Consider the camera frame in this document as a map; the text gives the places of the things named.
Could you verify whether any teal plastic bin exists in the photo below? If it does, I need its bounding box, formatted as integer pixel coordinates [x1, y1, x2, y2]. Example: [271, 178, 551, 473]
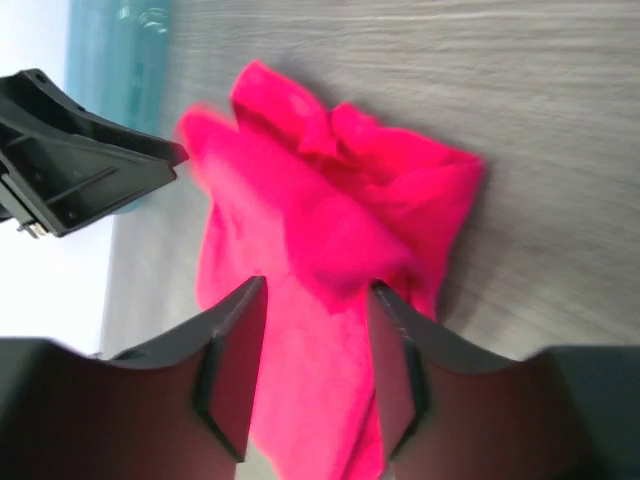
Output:
[63, 0, 174, 216]

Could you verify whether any red t shirt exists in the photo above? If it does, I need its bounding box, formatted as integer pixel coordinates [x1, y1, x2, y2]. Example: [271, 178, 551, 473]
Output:
[178, 61, 485, 479]

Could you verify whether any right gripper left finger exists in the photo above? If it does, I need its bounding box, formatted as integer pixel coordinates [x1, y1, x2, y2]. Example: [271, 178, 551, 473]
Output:
[1, 277, 267, 479]

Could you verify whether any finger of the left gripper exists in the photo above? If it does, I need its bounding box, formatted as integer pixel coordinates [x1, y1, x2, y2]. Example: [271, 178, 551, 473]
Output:
[1, 69, 188, 238]

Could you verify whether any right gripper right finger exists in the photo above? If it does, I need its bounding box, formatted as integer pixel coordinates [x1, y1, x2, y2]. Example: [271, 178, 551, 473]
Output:
[367, 282, 639, 479]

